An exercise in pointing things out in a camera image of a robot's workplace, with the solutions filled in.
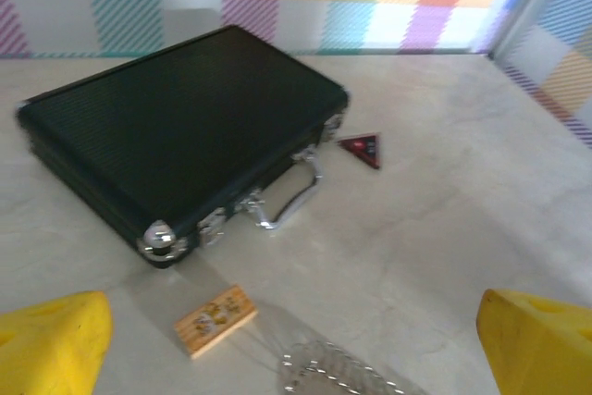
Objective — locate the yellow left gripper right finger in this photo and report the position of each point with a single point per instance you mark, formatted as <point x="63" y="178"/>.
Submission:
<point x="541" y="349"/>

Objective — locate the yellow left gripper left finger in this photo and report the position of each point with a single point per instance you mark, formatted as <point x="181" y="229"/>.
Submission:
<point x="51" y="344"/>

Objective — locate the small wooden domino tile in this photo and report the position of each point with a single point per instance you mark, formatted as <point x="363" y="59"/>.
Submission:
<point x="215" y="321"/>

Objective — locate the red black triangular badge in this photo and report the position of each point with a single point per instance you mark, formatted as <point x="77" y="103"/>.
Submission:
<point x="363" y="149"/>

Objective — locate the aluminium corner post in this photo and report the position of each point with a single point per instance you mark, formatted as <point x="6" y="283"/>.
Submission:
<point x="527" y="6"/>

